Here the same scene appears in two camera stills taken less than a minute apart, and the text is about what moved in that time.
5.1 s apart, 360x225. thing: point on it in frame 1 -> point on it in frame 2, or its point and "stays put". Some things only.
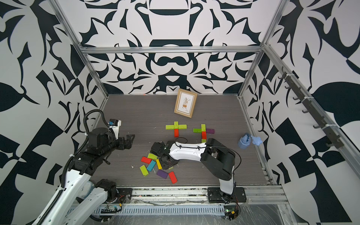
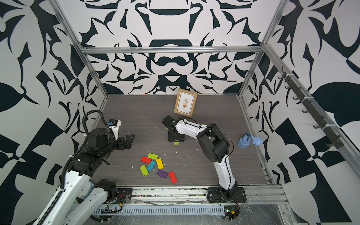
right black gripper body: (164, 164) -> (175, 137)
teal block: (151, 165) stays put
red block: (173, 177) stays put
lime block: (152, 156) stays put
